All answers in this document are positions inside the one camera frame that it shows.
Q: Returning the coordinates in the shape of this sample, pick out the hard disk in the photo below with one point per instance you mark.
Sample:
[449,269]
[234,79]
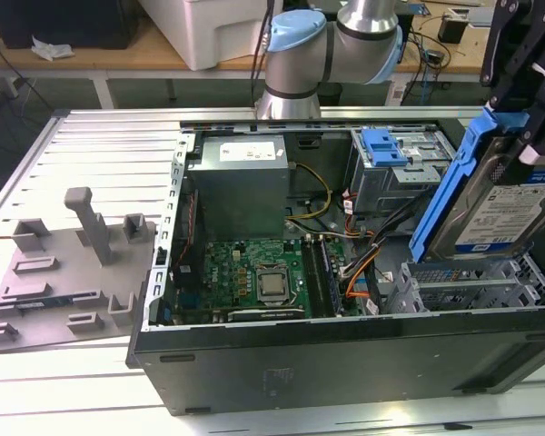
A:
[481,218]

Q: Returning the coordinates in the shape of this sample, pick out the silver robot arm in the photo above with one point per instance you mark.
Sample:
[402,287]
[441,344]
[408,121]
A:
[300,59]

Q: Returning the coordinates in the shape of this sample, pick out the metal disk bay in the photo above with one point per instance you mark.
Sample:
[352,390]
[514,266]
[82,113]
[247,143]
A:
[463,285]

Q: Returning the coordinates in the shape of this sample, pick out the wooden desk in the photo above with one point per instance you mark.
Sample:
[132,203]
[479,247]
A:
[118,59]
[458,59]

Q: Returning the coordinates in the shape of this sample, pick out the white card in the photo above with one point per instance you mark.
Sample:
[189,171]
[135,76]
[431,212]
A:
[479,16]

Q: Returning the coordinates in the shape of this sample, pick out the small dark box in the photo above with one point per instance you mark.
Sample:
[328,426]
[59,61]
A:
[452,29]

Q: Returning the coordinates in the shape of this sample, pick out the black power adapter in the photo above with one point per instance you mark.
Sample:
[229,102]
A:
[433,56]

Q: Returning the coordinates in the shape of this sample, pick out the black speaker box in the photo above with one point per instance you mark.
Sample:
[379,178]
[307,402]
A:
[408,25]

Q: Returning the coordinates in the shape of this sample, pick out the blue drive latch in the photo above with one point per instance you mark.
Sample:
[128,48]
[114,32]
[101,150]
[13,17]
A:
[383,150]

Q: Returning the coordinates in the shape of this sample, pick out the metal drive cage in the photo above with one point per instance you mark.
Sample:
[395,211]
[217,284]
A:
[390,191]

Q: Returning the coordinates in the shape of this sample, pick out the RAM stick with blue label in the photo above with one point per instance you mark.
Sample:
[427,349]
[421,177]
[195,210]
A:
[331,277]

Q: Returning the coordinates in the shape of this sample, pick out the black RAM slot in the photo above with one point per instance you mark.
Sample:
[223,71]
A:
[312,277]

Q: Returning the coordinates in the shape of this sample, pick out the grey power supply unit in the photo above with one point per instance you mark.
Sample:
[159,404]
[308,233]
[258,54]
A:
[240,195]

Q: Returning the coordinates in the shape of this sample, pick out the white plastic box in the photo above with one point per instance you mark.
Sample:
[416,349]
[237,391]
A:
[200,32]

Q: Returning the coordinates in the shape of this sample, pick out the silver CPU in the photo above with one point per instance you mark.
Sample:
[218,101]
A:
[272,284]

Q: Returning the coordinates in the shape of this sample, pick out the black PC case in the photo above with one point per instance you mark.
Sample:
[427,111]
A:
[345,363]

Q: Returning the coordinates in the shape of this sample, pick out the green motherboard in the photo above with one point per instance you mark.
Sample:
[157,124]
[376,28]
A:
[227,268]

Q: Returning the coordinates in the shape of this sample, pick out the black graphics card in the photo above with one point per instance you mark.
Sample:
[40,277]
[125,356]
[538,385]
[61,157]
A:
[268,315]

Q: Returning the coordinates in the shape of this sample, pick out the large black box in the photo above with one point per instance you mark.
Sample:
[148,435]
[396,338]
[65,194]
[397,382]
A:
[72,22]

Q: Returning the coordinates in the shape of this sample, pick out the crumpled white tissue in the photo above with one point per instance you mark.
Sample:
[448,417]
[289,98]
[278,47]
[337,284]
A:
[52,49]

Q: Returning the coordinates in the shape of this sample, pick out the grey parts rack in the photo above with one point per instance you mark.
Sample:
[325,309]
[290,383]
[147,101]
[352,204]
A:
[72,272]

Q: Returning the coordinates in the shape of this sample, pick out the dark RAM stick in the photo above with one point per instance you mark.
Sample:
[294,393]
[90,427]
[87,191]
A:
[41,304]

